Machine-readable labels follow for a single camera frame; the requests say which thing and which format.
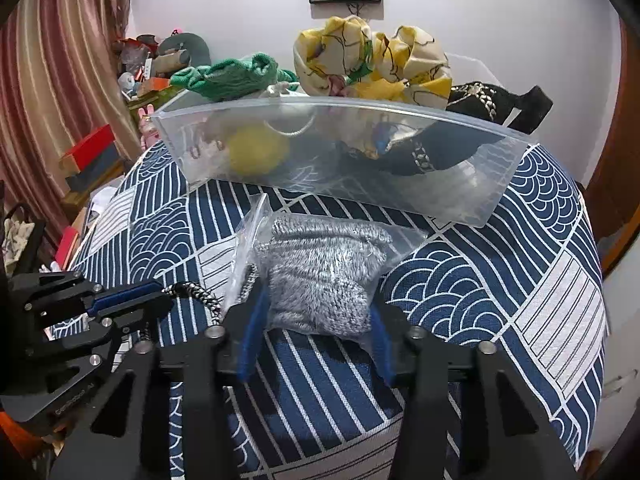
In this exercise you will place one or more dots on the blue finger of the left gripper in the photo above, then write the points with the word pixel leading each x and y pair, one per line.
pixel 134 313
pixel 125 295

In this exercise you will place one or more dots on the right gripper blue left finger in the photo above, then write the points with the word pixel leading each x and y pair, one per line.
pixel 245 324

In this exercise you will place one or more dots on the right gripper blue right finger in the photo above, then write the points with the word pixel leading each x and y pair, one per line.
pixel 390 351

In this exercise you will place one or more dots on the grey knit cloth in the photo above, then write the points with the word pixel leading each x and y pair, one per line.
pixel 320 273

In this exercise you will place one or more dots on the yellow fuzzy ball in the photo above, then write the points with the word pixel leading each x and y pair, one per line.
pixel 254 151

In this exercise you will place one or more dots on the black embroidered pouch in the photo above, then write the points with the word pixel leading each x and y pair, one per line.
pixel 405 151

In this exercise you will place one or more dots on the green knitted glove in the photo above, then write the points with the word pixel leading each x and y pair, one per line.
pixel 235 78

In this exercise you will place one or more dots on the yellow floral scrunchie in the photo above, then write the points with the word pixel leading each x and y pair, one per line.
pixel 347 58

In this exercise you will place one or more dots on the blue white patterned tablecloth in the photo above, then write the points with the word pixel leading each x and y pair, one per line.
pixel 529 281

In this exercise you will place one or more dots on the red box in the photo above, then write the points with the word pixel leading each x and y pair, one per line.
pixel 82 154

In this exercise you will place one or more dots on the pink rabbit toy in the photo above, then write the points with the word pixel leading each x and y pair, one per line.
pixel 148 133

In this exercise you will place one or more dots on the clear plastic storage bin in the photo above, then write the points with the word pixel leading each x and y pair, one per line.
pixel 195 131

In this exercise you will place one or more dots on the striped red curtain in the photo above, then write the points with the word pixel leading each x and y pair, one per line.
pixel 58 84

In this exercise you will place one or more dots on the grey green plush toy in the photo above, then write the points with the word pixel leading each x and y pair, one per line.
pixel 180 51

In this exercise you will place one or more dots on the brown wooden door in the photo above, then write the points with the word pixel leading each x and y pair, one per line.
pixel 612 195

